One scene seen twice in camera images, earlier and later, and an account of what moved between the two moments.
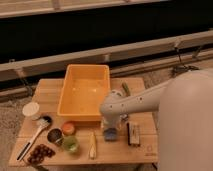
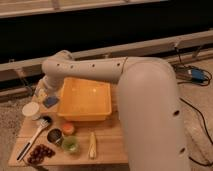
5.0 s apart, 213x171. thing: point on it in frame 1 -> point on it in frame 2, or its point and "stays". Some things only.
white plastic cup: (30, 109) stays
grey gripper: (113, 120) -> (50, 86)
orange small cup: (69, 128) stays
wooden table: (45, 140) stays
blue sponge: (110, 134) -> (49, 101)
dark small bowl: (55, 135) stays
